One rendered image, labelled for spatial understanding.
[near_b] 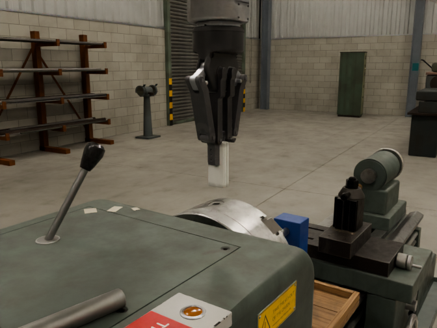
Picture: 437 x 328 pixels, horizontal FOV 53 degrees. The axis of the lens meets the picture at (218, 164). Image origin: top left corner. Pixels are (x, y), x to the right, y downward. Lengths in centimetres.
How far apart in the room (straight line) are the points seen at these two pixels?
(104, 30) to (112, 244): 930
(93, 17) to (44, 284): 933
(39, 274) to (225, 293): 25
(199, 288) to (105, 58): 942
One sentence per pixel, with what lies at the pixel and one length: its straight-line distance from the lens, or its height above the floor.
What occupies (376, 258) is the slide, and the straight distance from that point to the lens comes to 141.
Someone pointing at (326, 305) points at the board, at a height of 88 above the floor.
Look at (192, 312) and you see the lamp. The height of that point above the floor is 126.
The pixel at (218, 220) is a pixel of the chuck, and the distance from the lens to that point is 85.
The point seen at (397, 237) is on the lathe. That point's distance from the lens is 189.
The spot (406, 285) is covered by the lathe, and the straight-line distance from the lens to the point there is 139.
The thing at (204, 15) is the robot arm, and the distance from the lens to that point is 63.
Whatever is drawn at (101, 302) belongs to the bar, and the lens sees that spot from 51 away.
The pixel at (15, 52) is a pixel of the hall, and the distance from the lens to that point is 851.
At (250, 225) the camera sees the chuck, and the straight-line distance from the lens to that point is 88.
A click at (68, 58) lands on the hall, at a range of 921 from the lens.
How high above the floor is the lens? 152
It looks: 13 degrees down
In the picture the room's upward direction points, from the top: straight up
